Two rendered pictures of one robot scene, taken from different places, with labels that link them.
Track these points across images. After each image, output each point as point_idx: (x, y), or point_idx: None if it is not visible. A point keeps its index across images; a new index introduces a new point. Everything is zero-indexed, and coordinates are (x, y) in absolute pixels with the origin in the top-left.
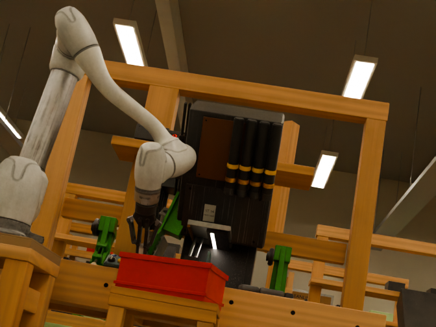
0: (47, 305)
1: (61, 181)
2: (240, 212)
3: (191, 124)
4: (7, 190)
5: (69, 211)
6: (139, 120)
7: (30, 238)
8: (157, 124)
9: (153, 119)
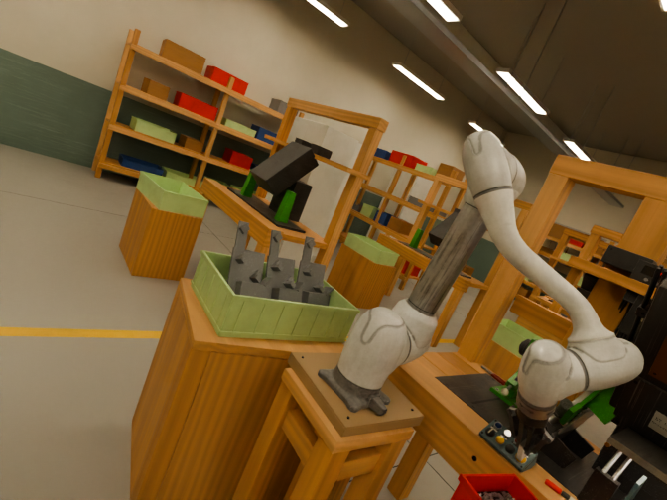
0: (391, 464)
1: (511, 283)
2: None
3: (656, 307)
4: (353, 350)
5: (517, 310)
6: (552, 296)
7: (343, 426)
8: (580, 308)
9: (575, 299)
